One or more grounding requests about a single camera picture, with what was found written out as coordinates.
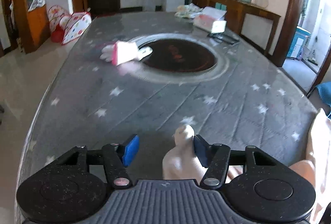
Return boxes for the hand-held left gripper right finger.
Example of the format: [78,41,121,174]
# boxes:
[193,134,287,189]

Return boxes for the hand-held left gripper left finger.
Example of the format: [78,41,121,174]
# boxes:
[55,134,140,189]

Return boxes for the white fleece garment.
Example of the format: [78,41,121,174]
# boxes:
[162,108,331,224]

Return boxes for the round dark table cooktop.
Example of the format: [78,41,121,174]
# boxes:
[127,33,229,83]

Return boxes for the white and pink gloves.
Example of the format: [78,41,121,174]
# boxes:
[100,41,153,66]

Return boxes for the flat black tray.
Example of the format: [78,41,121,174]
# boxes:
[207,32,240,46]

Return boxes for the white pink tissue box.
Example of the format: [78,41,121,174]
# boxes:
[193,6,227,33]

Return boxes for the blue cushion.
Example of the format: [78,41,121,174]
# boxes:
[316,82,331,108]

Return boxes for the polka dot play tent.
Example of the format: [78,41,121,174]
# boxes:
[48,5,92,45]

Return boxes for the patterned light cloth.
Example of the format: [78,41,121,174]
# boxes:
[174,3,205,18]

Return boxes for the wooden sideboard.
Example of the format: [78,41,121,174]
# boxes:
[208,0,281,56]

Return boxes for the mop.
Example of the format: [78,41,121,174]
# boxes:
[307,50,319,66]

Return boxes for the light blue cabinet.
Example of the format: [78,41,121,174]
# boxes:
[290,26,311,60]

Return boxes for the tall wooden shelf cabinet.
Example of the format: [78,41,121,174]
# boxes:
[12,0,51,54]

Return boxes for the small wooden cabinet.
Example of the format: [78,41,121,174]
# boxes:
[72,0,88,14]

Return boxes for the brown wooden door frame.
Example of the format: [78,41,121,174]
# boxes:
[273,0,331,97]

